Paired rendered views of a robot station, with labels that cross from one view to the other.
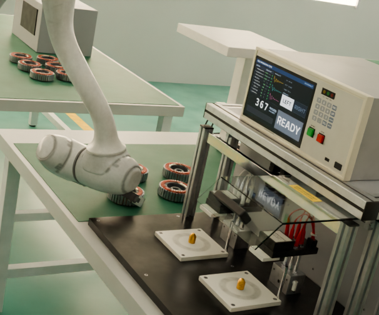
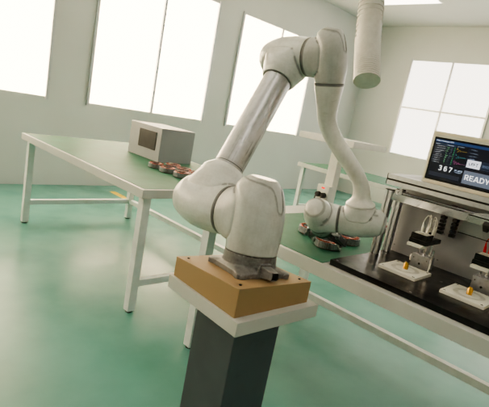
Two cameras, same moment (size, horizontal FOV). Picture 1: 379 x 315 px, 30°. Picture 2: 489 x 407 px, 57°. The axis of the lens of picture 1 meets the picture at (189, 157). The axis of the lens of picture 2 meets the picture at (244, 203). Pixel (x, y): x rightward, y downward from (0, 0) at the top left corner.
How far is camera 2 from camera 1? 105 cm
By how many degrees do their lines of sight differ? 14
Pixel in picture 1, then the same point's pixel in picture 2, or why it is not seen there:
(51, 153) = (323, 211)
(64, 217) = (307, 261)
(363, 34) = (299, 152)
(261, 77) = (442, 150)
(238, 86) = (335, 172)
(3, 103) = not seen: hidden behind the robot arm
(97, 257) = (361, 285)
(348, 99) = not seen: outside the picture
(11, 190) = (209, 252)
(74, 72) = (342, 149)
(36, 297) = not seen: hidden behind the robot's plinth
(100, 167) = (365, 217)
